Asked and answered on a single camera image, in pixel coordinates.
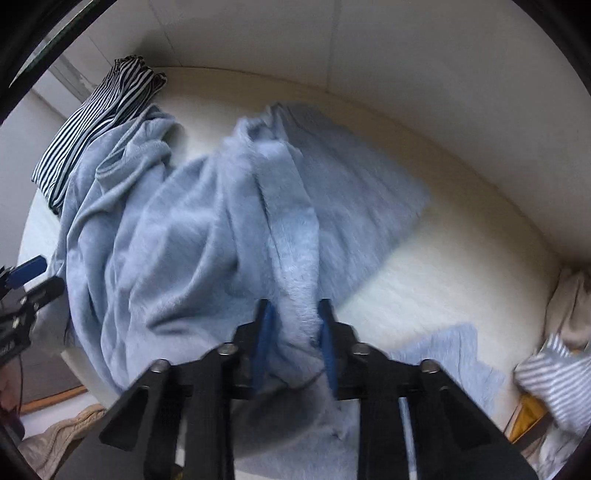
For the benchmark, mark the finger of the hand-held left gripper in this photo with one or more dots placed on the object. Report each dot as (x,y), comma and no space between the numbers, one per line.
(46,290)
(25,273)

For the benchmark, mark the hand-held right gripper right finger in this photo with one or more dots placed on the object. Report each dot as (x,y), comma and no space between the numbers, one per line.
(328,350)

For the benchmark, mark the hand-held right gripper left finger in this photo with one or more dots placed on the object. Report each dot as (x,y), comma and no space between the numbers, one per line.
(264,341)

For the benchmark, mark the light grey pants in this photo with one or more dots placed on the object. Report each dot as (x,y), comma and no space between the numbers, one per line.
(194,230)

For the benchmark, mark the brown-rimmed grey mat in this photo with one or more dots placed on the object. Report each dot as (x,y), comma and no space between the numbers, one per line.
(51,383)

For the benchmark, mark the black white striped garment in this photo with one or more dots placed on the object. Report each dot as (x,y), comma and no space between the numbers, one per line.
(92,120)

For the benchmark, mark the yellow cloth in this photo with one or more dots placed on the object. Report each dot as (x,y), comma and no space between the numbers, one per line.
(526,415)

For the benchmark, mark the pile of mixed clothes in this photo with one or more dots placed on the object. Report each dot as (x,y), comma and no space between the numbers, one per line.
(549,374)

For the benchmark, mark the beige garment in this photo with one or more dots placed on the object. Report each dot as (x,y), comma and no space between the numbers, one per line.
(572,309)

